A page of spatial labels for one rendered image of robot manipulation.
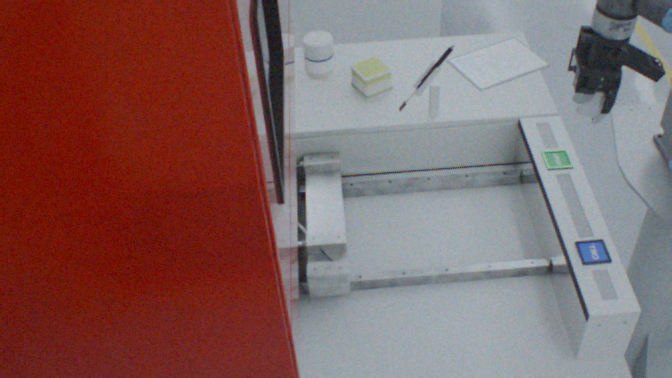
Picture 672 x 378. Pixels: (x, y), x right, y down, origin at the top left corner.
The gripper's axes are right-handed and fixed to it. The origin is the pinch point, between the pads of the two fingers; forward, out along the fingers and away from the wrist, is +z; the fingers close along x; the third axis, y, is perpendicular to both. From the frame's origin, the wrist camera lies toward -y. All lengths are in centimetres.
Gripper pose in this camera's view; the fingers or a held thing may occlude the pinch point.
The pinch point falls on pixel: (598, 118)
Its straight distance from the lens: 151.3
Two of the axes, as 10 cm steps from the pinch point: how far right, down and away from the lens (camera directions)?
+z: 0.1, 7.0, 7.1
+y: -10.0, -0.2, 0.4
